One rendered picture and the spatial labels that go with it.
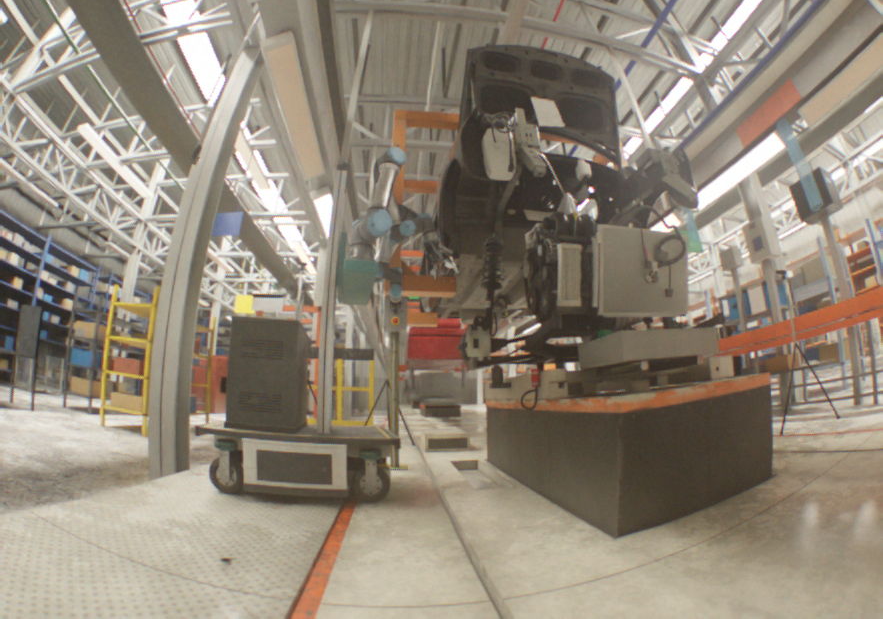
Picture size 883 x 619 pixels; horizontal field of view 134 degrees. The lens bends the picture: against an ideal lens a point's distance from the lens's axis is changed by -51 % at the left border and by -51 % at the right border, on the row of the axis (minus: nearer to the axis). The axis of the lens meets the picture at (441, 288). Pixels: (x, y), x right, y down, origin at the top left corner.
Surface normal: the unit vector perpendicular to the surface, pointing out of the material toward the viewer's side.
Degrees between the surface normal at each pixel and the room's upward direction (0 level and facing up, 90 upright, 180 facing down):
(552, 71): 119
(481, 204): 132
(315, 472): 90
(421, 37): 180
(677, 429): 90
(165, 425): 90
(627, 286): 106
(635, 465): 90
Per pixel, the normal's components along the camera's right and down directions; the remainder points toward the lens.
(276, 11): 0.01, 0.96
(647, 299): 0.12, -0.01
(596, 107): 0.02, 0.18
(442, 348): 0.12, -0.29
